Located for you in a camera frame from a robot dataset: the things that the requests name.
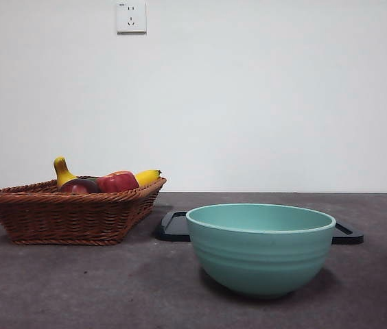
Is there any white wall socket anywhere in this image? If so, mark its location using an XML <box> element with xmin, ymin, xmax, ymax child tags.
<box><xmin>117</xmin><ymin>1</ymin><xmax>148</xmax><ymax>35</ymax></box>

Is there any brown wicker basket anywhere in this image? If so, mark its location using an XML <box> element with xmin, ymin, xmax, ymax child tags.
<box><xmin>0</xmin><ymin>176</ymin><xmax>167</xmax><ymax>246</ymax></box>

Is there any dark rectangular tray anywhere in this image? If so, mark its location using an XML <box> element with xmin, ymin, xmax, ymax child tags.
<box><xmin>154</xmin><ymin>210</ymin><xmax>365</xmax><ymax>245</ymax></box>

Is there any yellow banana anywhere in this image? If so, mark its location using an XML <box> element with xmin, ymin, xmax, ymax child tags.
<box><xmin>53</xmin><ymin>156</ymin><xmax>163</xmax><ymax>188</ymax></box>

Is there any red apple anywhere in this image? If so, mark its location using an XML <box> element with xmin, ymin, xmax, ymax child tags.
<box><xmin>96</xmin><ymin>170</ymin><xmax>141</xmax><ymax>193</ymax></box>

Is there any dark purple plum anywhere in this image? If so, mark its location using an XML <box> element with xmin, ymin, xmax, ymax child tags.
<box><xmin>58</xmin><ymin>178</ymin><xmax>102</xmax><ymax>194</ymax></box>

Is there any teal green bowl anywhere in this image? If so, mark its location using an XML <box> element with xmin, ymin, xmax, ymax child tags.
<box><xmin>185</xmin><ymin>202</ymin><xmax>337</xmax><ymax>300</ymax></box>

